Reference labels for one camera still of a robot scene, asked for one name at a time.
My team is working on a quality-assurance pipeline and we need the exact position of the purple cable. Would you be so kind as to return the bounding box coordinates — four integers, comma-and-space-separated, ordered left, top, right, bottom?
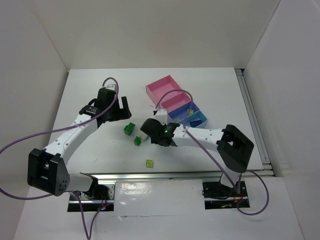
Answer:
0, 77, 120, 240
153, 89, 270, 216

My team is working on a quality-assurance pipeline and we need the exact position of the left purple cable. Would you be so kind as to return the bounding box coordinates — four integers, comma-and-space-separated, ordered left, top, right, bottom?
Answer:
0, 77, 120, 240

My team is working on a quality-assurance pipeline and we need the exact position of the green stepped lego block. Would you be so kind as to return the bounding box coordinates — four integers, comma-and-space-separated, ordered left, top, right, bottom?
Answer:
123, 122, 136, 136

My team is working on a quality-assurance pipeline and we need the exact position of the small pink bin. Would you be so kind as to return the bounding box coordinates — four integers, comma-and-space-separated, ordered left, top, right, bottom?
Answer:
160, 91, 191, 112

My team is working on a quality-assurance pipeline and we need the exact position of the aluminium rail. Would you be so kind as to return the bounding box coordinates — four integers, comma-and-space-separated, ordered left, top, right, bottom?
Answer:
234, 68, 275, 177
59, 170, 226, 185

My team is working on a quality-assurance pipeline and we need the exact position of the small green curved lego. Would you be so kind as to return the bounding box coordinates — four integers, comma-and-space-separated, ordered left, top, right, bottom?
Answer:
133, 136, 142, 146

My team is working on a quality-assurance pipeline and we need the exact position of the aluminium rail front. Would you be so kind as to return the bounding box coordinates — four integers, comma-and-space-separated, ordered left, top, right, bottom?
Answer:
59, 170, 226, 185

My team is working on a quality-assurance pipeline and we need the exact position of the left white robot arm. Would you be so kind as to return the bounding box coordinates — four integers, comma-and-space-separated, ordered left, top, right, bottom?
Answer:
27, 84, 132, 196

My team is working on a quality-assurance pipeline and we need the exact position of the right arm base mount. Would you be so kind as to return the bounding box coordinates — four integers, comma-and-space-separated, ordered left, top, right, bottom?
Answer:
201, 181, 250, 210

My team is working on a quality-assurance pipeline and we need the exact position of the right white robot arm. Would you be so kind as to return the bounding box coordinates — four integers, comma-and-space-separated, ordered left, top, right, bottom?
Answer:
140, 109, 254, 192

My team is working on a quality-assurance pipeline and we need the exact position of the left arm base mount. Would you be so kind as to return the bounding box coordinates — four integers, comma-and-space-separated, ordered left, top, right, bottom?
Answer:
67, 182, 116, 213

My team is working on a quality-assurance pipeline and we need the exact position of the white lego brick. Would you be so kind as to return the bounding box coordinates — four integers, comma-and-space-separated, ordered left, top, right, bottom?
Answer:
139, 132, 149, 142

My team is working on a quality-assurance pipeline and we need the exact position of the dark blue lego plate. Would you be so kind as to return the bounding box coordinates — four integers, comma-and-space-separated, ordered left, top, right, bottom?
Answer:
189, 120, 202, 128

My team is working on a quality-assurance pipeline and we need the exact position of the purple bin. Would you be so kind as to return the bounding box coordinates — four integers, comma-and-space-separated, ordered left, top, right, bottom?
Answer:
167, 102, 200, 124

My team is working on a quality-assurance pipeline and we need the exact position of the large pink bin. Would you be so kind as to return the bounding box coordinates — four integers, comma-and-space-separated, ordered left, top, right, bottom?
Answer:
145, 75, 181, 105

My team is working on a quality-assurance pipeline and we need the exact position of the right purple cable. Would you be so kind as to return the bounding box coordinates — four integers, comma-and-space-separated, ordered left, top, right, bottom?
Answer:
153, 89, 270, 216

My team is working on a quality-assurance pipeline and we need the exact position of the aluminium rail right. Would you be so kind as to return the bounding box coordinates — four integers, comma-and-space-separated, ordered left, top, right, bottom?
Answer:
234, 68, 275, 177

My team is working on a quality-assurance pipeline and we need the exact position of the lime square lego front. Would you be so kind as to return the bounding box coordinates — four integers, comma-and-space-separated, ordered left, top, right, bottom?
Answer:
145, 159, 154, 168

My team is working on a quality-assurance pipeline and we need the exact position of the light blue bin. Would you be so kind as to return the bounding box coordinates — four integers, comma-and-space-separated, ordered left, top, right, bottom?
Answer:
185, 110, 208, 128

